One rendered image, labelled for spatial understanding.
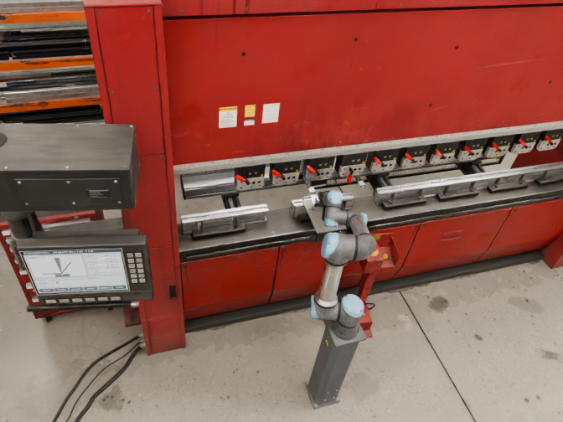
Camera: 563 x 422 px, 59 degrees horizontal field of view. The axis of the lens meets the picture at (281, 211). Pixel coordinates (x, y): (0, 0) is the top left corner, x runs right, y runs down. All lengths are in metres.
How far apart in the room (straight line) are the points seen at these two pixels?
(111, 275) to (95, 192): 0.43
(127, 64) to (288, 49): 0.73
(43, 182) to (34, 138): 0.17
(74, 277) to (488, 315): 3.02
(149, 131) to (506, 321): 3.01
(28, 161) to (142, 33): 0.58
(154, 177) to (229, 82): 0.54
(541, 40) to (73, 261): 2.49
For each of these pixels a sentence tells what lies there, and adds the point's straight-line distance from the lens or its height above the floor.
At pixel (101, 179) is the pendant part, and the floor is 1.90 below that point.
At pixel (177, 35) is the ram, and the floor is 2.08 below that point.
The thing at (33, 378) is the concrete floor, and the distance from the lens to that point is 3.58.
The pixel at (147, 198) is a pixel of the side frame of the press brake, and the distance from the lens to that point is 2.37.
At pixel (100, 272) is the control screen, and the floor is 1.44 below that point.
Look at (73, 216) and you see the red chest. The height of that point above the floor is 1.00.
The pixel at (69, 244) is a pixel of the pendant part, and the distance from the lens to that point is 1.97.
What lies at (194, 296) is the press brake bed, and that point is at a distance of 3.20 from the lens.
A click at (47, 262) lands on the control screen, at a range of 2.05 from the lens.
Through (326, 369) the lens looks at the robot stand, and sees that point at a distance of 2.95.
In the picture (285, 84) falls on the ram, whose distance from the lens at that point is 2.39.
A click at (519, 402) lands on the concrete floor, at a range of 3.84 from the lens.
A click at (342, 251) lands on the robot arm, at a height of 1.38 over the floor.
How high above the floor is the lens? 3.04
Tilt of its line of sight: 45 degrees down
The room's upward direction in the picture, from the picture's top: 8 degrees clockwise
